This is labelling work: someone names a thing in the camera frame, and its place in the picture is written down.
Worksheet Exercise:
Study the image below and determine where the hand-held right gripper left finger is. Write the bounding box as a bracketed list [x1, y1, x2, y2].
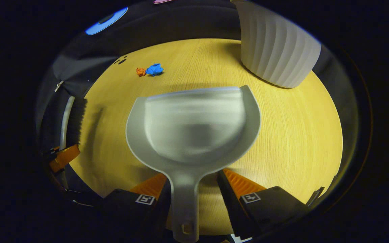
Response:
[102, 173, 172, 238]

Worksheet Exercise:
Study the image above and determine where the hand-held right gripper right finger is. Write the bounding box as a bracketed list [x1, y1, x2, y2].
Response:
[217, 168, 325, 241]

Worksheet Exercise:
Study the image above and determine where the white plastic dustpan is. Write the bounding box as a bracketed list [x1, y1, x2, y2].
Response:
[126, 85, 261, 243]

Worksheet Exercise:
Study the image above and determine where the blue paper trash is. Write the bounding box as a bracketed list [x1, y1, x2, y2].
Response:
[146, 63, 164, 77]

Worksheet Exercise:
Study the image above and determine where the white ribbed garbage bin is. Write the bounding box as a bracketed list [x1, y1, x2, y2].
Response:
[231, 0, 322, 89]

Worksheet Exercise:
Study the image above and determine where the wooden desktop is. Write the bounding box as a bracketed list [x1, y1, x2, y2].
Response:
[69, 38, 343, 237]

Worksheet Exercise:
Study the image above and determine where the black backdrop cloth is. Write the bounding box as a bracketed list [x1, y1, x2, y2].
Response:
[36, 0, 362, 216]

